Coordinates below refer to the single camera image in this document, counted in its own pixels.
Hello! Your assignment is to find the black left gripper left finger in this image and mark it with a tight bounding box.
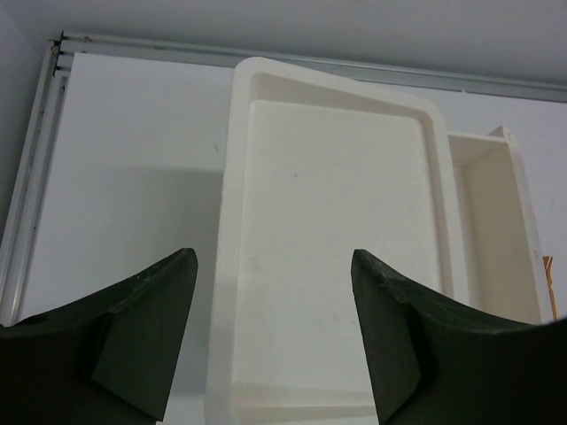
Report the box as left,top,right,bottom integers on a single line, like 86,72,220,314
1,248,197,424

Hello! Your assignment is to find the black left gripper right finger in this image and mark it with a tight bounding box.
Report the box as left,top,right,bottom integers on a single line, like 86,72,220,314
351,250,566,424

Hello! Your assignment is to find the white utensil container box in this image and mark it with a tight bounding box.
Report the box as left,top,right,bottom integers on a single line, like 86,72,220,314
448,127,554,324

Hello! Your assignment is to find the yellow chopstick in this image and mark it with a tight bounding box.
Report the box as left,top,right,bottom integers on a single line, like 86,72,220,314
543,256,557,321

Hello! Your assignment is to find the aluminium table edge rail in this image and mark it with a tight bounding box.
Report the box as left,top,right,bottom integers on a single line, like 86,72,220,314
1,31,566,325

